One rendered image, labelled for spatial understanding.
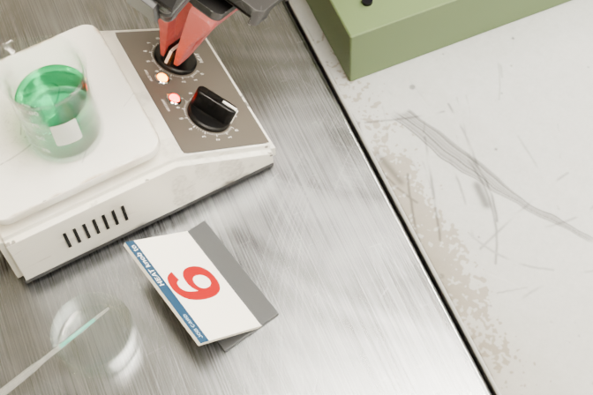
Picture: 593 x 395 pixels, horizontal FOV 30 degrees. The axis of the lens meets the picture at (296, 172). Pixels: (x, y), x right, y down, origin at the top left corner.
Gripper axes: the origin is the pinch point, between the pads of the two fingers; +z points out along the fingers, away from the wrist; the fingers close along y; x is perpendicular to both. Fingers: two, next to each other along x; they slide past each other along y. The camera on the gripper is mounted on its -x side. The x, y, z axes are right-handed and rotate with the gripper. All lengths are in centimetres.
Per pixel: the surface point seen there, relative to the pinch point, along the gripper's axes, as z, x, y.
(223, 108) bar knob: -0.3, -2.5, 5.6
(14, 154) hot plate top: 4.3, -13.3, -2.7
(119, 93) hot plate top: 0.4, -6.8, -0.1
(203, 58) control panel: 1.4, 2.6, 1.3
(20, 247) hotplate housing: 8.0, -16.1, 1.2
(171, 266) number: 6.6, -10.8, 9.5
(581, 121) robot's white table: -6.6, 13.2, 26.4
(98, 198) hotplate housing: 4.5, -11.8, 3.2
